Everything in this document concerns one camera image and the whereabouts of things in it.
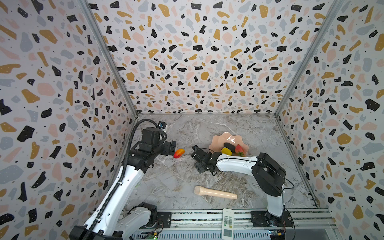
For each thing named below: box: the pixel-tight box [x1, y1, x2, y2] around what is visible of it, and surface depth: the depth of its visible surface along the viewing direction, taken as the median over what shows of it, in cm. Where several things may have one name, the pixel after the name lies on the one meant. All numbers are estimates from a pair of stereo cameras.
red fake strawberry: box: [235, 144, 244, 157], surface depth 96 cm
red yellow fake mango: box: [221, 147, 233, 156], surface depth 97 cm
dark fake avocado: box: [223, 142, 236, 154], surface depth 100 cm
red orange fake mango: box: [173, 148, 186, 159], surface depth 98 cm
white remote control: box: [221, 208, 234, 240], surface depth 73 cm
